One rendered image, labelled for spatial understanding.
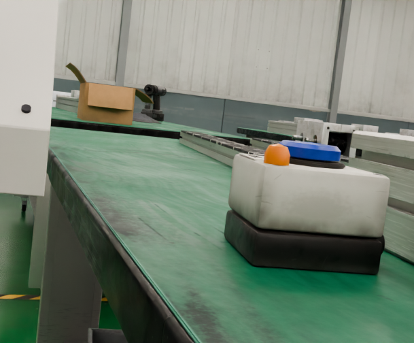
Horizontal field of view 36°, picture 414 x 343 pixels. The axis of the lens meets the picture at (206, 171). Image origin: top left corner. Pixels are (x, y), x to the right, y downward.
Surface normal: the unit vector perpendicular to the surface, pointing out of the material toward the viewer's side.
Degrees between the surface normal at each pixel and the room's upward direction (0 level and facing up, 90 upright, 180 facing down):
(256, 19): 90
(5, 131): 90
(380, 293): 0
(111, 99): 68
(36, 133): 90
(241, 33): 90
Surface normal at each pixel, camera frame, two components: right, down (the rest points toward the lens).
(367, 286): 0.11, -0.99
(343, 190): 0.18, 0.11
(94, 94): 0.29, -0.26
